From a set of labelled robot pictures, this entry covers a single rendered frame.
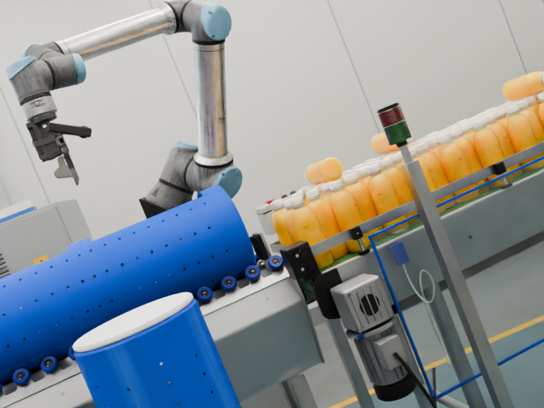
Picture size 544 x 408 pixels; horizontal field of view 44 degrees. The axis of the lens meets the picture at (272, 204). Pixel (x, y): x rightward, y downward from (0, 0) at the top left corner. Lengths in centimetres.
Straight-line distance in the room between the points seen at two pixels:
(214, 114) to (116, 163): 236
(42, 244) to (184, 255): 176
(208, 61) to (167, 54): 240
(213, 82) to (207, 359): 121
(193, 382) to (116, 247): 58
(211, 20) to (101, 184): 261
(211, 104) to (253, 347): 92
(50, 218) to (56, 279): 167
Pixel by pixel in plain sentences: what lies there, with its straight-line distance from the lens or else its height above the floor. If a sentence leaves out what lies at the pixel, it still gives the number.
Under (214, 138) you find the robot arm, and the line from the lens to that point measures 248.
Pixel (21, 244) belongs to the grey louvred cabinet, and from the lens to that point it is 358.
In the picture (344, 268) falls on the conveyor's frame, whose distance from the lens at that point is 189.
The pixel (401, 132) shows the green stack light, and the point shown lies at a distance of 179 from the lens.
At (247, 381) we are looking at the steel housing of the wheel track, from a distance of 200.
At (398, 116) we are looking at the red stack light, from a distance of 180.
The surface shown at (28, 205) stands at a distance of 373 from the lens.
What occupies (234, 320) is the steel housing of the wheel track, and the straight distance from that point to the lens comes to 191.
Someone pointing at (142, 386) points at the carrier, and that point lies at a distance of 141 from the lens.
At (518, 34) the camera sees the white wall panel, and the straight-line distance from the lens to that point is 525.
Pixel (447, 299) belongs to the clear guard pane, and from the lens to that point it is 198.
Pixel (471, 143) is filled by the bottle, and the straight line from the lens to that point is 220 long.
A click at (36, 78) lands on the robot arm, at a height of 170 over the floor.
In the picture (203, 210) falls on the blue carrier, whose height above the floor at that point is 118.
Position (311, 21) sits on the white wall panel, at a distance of 485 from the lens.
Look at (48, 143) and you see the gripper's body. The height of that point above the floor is 152.
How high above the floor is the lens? 125
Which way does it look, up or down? 4 degrees down
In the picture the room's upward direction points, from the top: 22 degrees counter-clockwise
